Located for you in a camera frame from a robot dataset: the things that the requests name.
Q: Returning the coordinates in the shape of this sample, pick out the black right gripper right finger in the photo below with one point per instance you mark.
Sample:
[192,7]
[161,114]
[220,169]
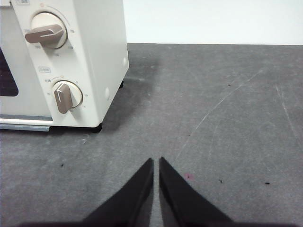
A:
[184,203]

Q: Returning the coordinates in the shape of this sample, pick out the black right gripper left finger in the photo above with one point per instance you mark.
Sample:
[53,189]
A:
[132,203]

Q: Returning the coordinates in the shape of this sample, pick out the black oven foot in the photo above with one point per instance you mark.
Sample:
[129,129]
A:
[121,84]

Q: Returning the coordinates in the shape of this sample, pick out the small beige oven knob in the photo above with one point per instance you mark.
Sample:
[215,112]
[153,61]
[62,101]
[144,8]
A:
[65,97]

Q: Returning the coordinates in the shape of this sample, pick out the cream toaster oven body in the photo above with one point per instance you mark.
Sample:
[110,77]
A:
[101,47]

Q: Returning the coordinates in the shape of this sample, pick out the large beige oven knob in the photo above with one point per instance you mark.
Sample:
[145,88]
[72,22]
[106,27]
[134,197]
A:
[47,33]

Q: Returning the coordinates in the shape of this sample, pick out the silver crumb tray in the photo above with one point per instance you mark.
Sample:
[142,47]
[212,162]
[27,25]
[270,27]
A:
[23,127]

